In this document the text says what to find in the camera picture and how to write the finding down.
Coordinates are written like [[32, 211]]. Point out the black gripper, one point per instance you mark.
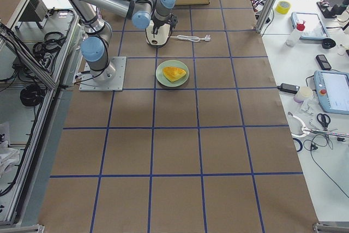
[[157, 23]]

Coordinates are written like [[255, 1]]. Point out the white toaster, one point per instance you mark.
[[159, 39]]

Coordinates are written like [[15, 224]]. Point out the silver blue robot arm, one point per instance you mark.
[[144, 14]]

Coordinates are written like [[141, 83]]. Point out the yellow triangular bread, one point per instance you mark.
[[173, 73]]

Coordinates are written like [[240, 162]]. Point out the light green plate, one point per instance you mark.
[[171, 63]]

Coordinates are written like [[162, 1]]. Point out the grey electrical box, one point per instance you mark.
[[35, 11]]

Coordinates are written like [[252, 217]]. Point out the yellow tape roll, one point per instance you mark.
[[283, 7]]

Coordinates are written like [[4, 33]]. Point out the black power adapter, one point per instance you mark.
[[288, 88]]

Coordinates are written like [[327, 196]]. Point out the white bottle red cap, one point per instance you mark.
[[296, 34]]

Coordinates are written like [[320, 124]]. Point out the blue teach pendant far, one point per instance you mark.
[[314, 26]]

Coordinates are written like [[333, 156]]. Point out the blue teach pendant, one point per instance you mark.
[[331, 88], [314, 26]]

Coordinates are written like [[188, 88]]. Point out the white purple cup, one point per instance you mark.
[[303, 94]]

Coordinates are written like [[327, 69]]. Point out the black tape roll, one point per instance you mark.
[[328, 43]]

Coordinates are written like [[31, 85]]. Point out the black phone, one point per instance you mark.
[[323, 62]]

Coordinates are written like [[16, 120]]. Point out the blue teach pendant near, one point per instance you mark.
[[331, 88]]

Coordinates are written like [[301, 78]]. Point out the black scissors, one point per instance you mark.
[[324, 120]]

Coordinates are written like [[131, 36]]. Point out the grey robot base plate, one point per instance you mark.
[[112, 79]]

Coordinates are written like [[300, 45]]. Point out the white curved bracket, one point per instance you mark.
[[298, 127]]

